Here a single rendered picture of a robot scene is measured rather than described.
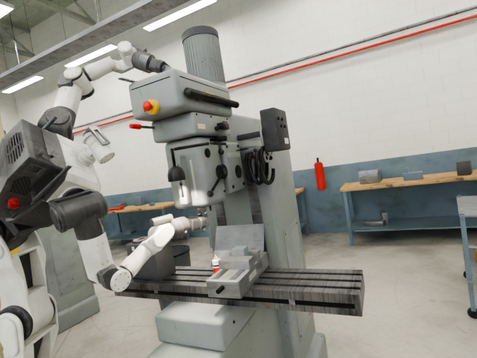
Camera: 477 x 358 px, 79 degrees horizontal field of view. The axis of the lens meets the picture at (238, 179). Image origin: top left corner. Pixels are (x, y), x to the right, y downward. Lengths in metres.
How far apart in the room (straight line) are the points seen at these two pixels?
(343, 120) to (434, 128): 1.32
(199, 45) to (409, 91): 4.24
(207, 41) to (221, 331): 1.35
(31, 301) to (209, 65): 1.29
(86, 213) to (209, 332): 0.66
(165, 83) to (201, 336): 1.02
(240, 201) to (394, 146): 3.96
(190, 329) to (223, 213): 0.72
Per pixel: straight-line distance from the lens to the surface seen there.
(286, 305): 1.26
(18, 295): 1.44
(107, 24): 4.70
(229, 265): 1.33
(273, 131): 1.45
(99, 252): 1.11
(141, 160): 7.45
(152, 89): 1.28
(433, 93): 5.47
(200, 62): 1.63
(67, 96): 1.49
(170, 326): 1.42
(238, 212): 1.76
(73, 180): 1.14
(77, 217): 1.06
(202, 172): 1.30
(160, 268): 1.59
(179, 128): 1.30
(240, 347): 1.46
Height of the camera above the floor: 1.48
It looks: 3 degrees down
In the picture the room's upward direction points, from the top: 9 degrees counter-clockwise
